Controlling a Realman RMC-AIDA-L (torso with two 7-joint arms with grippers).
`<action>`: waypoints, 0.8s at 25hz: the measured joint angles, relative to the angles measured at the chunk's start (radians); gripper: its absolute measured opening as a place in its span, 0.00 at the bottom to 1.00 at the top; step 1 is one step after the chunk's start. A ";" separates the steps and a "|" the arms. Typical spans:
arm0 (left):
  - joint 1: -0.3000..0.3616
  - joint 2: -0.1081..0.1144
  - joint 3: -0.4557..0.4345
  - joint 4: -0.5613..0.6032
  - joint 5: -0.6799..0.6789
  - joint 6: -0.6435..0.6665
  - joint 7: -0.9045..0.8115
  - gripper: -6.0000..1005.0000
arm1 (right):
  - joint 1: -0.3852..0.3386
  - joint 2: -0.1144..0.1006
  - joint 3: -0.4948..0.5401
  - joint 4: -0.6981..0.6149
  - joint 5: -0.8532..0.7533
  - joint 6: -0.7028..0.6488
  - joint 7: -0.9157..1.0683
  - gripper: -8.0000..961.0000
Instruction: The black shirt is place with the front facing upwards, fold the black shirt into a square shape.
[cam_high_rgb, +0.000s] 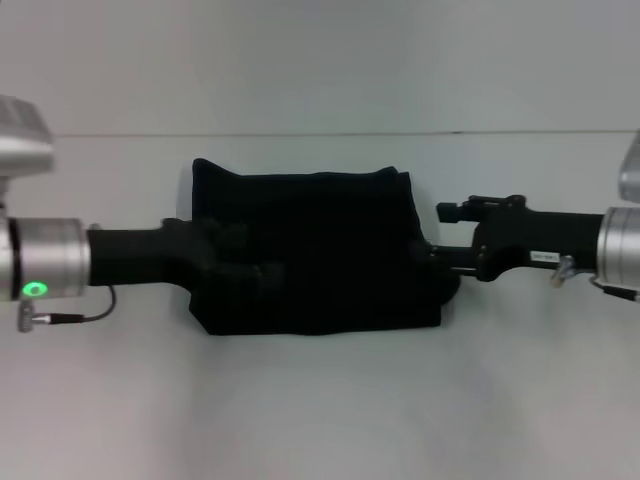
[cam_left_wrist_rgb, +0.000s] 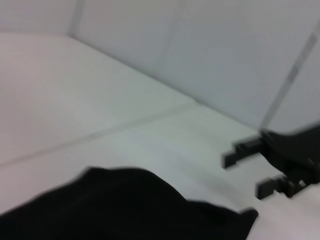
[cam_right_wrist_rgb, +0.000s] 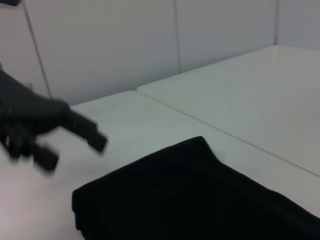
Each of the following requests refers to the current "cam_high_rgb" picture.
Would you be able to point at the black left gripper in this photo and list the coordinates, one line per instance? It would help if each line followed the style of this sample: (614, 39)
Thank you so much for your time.
(145, 255)

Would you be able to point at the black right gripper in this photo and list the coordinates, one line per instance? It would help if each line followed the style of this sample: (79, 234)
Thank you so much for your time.
(540, 235)

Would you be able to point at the black shirt with FREE print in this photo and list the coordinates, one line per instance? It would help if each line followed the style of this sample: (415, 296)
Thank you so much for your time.
(340, 250)

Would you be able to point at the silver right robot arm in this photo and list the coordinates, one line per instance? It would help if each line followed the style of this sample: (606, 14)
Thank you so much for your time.
(622, 247)

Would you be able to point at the silver right wrist depth camera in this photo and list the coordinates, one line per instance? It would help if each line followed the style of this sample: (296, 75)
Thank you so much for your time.
(631, 170)

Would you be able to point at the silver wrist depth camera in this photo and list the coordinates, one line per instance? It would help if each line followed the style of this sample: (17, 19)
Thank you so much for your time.
(22, 135)
(631, 170)

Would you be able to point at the silver left wrist depth camera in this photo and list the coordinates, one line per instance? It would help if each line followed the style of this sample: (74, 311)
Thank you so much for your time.
(22, 135)

